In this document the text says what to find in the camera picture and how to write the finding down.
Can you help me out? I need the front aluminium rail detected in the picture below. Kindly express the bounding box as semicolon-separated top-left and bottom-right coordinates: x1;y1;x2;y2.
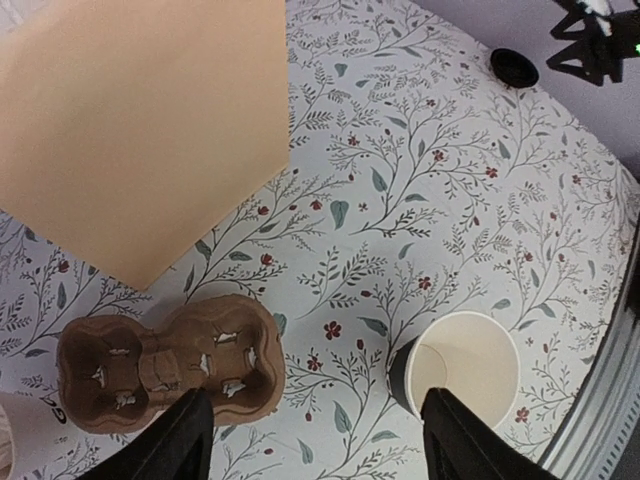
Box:
539;179;640;480

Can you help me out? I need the kraft paper takeout bag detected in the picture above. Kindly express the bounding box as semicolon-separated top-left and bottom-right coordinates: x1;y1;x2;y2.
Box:
1;1;289;290

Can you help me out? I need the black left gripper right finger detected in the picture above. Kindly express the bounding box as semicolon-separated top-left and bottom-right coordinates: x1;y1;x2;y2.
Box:
421;388;554;480

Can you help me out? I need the floral patterned table mat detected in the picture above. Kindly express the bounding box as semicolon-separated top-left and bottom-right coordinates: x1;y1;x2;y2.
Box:
1;1;639;479

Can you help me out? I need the white cup holding straws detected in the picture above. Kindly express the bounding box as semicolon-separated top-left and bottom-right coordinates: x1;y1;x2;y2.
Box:
1;392;77;479

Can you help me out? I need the black paper coffee cup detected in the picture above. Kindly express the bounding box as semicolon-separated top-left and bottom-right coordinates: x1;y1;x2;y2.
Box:
387;311;521;429

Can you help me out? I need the brown pulp cup carrier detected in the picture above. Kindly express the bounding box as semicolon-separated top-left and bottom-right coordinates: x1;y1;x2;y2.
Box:
56;294;286;434

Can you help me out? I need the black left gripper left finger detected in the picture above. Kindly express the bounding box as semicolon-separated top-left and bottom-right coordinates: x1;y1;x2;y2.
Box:
89;389;214;479

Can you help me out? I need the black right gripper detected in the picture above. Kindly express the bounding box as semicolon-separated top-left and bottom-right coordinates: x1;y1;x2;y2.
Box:
546;0;639;86

